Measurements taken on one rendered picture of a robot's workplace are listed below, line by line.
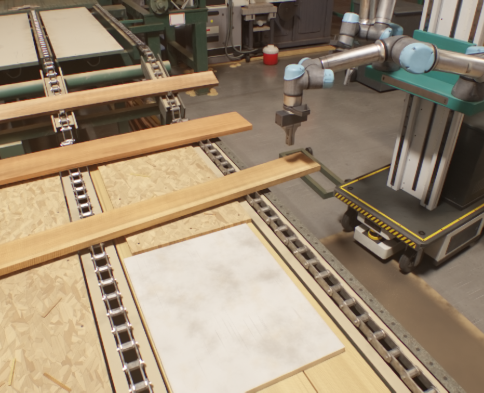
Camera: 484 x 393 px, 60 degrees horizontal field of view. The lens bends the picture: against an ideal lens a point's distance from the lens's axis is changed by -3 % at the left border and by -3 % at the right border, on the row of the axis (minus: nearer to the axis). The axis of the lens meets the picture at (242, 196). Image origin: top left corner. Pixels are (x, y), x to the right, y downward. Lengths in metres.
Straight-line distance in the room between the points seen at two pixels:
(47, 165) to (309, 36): 5.76
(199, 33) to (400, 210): 3.15
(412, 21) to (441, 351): 3.80
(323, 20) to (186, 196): 5.96
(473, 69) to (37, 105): 2.15
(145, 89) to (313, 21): 4.92
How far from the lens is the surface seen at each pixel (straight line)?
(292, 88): 1.71
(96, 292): 1.43
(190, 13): 4.91
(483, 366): 2.46
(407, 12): 5.20
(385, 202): 2.73
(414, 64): 1.84
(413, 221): 2.63
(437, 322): 2.55
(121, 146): 2.11
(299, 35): 7.18
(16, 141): 2.68
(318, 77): 1.73
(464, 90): 2.23
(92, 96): 2.61
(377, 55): 1.93
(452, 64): 1.96
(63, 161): 2.07
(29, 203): 1.91
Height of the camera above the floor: 1.81
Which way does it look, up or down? 34 degrees down
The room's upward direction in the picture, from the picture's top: straight up
